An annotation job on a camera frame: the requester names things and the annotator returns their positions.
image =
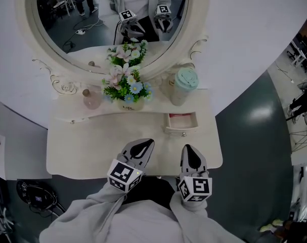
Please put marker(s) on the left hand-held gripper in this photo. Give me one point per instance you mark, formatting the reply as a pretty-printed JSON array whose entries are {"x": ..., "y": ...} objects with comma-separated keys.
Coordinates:
[{"x": 123, "y": 175}]

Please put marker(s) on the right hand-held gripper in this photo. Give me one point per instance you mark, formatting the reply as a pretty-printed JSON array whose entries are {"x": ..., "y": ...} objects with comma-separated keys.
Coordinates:
[{"x": 196, "y": 186}]

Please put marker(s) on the white dressing table drawer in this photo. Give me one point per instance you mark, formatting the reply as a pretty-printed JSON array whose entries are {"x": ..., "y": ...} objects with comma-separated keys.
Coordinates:
[
  {"x": 75, "y": 119},
  {"x": 181, "y": 129}
]

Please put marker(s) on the person's left forearm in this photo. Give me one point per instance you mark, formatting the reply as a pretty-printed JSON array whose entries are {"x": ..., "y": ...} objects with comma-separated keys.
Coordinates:
[{"x": 92, "y": 209}]

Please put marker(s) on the person's right forearm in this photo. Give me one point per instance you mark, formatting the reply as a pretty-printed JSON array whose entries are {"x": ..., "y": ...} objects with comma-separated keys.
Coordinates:
[{"x": 193, "y": 216}]

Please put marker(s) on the white dressing table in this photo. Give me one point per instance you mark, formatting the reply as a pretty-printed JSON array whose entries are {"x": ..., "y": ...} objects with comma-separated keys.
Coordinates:
[{"x": 92, "y": 148}]

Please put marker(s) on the person's black trousers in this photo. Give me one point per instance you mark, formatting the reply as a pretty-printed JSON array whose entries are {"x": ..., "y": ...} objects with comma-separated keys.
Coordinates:
[{"x": 153, "y": 188}]

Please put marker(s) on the red flat box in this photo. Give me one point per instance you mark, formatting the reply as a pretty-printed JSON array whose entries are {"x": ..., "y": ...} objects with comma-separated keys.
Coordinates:
[{"x": 179, "y": 115}]

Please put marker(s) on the artificial flowers in white pot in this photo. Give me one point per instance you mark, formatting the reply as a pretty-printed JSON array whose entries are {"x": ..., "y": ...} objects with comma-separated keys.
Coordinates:
[{"x": 128, "y": 88}]

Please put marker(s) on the pink round perfume bottle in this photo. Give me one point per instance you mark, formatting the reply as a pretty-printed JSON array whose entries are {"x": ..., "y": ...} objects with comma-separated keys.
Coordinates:
[{"x": 92, "y": 101}]

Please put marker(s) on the cup with mint green lid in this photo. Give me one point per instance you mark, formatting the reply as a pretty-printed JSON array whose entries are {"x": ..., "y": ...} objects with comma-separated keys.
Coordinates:
[{"x": 183, "y": 87}]

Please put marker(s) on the person's grey jacket torso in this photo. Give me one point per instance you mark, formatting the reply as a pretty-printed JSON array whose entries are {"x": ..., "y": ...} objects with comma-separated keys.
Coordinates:
[{"x": 145, "y": 224}]

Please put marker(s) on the light green shoes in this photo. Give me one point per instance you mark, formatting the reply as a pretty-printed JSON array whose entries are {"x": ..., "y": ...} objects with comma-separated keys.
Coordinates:
[{"x": 270, "y": 225}]

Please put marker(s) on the white metal rack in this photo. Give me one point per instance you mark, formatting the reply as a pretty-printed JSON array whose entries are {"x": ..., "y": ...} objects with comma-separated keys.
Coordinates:
[{"x": 303, "y": 186}]

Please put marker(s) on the white office desk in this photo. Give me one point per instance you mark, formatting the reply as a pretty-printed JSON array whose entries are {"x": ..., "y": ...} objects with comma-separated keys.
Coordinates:
[{"x": 298, "y": 53}]

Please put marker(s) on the oval white framed mirror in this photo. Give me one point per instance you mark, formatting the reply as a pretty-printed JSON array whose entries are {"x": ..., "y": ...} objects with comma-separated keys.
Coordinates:
[{"x": 32, "y": 34}]

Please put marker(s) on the white folding frame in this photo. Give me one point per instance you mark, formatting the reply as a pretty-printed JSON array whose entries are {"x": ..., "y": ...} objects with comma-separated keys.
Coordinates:
[{"x": 0, "y": 219}]

